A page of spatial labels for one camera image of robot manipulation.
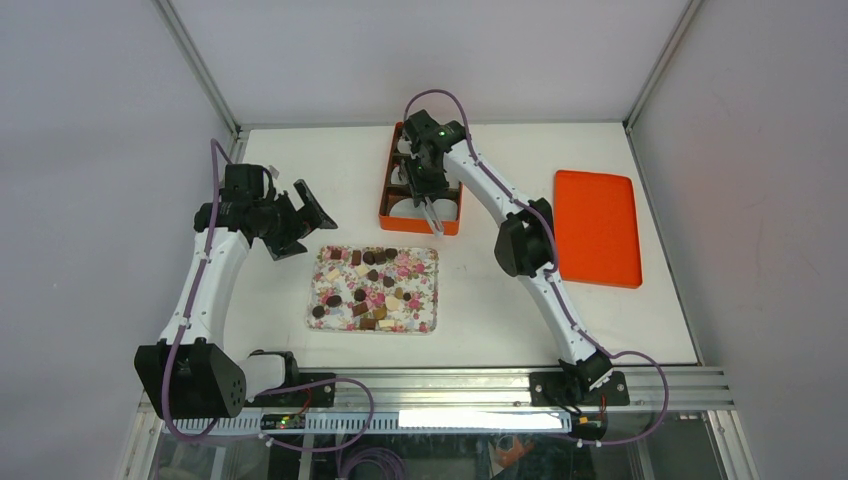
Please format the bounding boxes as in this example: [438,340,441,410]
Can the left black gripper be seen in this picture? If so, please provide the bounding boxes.
[255,180,335,259]

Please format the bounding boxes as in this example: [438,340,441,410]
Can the metal tongs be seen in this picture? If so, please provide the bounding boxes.
[421,197,444,237]

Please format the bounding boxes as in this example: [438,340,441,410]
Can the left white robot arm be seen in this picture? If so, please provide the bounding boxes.
[134,164,337,420]

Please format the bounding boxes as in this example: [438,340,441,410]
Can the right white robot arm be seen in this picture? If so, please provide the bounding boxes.
[400,110,613,405]

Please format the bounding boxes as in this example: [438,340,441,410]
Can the orange chocolate box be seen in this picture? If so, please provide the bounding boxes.
[378,122,464,236]

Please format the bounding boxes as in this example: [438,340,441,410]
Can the white paper cup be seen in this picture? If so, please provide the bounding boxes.
[388,198,425,220]
[389,164,409,187]
[433,199,459,222]

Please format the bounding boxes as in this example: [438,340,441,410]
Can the floral tray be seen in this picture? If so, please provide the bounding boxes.
[305,245,440,335]

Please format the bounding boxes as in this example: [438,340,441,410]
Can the orange box lid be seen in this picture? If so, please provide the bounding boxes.
[554,170,643,289]

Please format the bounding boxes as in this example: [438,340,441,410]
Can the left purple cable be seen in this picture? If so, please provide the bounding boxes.
[158,139,376,456]

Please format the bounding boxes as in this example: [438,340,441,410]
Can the purple cable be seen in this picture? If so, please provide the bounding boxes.
[402,88,670,446]
[158,139,376,456]

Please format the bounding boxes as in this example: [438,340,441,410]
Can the white cable duct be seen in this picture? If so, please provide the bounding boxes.
[210,409,571,436]

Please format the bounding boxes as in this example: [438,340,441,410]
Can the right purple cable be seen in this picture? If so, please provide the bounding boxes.
[402,88,670,446]

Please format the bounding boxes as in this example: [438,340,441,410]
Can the aluminium rail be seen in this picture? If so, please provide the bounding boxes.
[139,365,737,439]

